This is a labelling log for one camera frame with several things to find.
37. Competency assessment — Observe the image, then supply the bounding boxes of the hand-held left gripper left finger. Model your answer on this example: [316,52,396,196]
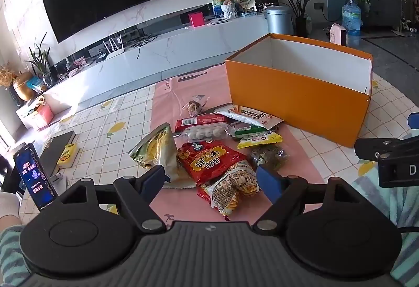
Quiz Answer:
[58,164,167,232]

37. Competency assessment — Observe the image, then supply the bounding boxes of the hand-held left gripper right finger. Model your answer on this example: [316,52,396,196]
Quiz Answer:
[253,164,368,232]

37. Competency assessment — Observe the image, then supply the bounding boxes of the dark green seaweed packet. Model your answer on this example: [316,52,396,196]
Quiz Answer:
[247,144,289,172]

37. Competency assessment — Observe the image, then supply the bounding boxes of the green and yellow chips bag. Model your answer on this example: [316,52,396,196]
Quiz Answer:
[128,122,180,183]

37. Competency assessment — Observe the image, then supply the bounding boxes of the clear red-edged biscuit bag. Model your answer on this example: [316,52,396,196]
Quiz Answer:
[196,163,262,221]

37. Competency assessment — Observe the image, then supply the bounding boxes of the yellow and green snack packet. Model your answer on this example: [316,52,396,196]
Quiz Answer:
[236,131,284,150]

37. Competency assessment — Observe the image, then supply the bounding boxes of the green and white snack packet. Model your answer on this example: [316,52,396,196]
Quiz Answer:
[229,121,274,139]

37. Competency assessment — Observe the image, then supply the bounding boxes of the red and orange snack bag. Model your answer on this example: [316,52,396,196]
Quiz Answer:
[177,139,249,187]

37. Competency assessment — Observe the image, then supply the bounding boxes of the clear packet of white balls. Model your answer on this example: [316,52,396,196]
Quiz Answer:
[173,125,234,143]

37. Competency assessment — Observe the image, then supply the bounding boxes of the white packet with orange sticks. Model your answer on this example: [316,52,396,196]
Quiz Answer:
[213,104,285,131]

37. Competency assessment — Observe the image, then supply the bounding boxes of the red snack box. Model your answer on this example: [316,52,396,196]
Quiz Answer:
[174,113,231,133]

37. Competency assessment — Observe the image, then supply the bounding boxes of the clear packet with chocolate balls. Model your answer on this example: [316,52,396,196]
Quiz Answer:
[181,94,211,117]

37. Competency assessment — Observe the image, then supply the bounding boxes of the orange cardboard box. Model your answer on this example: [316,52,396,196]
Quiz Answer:
[224,33,374,149]

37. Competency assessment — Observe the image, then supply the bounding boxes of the checkered lemon tablecloth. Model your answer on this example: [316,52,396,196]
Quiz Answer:
[18,72,419,232]

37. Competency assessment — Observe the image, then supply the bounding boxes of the pink table mat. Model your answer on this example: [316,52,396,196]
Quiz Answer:
[148,62,325,231]

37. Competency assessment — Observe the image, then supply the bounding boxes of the black notebook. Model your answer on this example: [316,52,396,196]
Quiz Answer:
[38,130,76,178]

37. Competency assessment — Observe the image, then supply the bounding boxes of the white television console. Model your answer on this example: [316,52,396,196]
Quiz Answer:
[16,12,279,118]

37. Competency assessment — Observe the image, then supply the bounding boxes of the pink heater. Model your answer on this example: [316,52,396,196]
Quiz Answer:
[329,23,349,45]

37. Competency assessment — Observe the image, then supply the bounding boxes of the blue water bottle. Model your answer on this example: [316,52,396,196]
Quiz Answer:
[341,0,363,47]

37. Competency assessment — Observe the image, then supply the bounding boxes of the black smartphone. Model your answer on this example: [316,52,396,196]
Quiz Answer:
[13,142,59,213]

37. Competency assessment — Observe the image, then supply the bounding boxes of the white router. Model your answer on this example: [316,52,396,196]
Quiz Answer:
[102,33,127,59]

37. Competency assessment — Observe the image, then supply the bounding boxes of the cardboard box with pink item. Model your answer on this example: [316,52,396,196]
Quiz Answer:
[15,94,55,131]

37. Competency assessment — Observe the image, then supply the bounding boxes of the golden vase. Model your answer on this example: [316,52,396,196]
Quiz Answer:
[12,72,36,101]

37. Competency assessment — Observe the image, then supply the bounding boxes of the silver trash can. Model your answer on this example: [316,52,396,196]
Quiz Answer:
[265,5,294,36]

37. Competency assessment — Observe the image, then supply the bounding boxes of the person's striped pajamas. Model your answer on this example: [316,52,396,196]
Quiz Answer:
[0,224,35,287]

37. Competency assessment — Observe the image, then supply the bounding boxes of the green orchid plant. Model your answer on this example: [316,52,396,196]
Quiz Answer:
[22,31,53,86]

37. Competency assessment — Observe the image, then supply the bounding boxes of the snake plant in pot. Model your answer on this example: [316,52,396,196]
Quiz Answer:
[268,0,324,39]

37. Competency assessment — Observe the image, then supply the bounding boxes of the white basket vase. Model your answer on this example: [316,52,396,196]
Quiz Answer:
[220,3,238,21]

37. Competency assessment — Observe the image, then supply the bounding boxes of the dried yellow flowers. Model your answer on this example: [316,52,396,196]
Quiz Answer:
[0,63,18,88]

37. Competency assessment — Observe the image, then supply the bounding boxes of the blue picture card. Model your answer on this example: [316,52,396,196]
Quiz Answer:
[210,0,226,19]

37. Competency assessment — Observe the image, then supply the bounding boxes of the black cables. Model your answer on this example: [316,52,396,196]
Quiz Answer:
[125,32,162,59]

